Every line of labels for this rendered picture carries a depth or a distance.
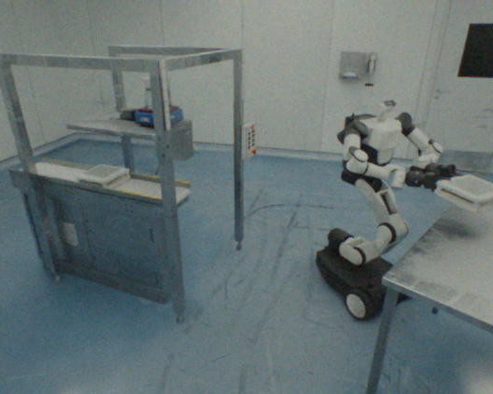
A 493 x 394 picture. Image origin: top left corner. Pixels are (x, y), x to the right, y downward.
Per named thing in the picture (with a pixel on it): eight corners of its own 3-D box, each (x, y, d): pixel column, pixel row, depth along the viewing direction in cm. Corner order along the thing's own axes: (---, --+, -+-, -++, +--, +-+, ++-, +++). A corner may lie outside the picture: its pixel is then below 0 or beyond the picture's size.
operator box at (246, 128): (255, 154, 304) (256, 122, 293) (247, 159, 290) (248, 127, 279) (249, 153, 306) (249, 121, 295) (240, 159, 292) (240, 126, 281)
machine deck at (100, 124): (192, 126, 228) (192, 119, 227) (155, 143, 197) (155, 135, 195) (111, 116, 250) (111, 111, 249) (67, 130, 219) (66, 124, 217)
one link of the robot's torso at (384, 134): (331, 162, 255) (338, 110, 240) (366, 155, 271) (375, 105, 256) (365, 177, 233) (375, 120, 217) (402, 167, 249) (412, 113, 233)
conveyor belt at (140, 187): (191, 196, 244) (190, 189, 242) (168, 212, 223) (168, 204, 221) (39, 167, 293) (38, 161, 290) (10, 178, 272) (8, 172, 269)
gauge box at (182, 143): (193, 156, 236) (192, 125, 228) (185, 160, 228) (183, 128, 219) (164, 151, 244) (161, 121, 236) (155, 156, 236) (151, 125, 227)
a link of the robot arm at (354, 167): (387, 172, 203) (355, 163, 200) (377, 184, 211) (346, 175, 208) (384, 159, 210) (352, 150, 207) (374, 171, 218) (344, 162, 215)
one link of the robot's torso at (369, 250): (343, 253, 277) (380, 220, 240) (362, 246, 287) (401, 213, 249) (355, 272, 271) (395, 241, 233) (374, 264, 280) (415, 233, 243)
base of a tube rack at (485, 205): (508, 204, 190) (510, 199, 189) (475, 213, 182) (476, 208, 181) (465, 185, 210) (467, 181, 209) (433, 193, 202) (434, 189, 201)
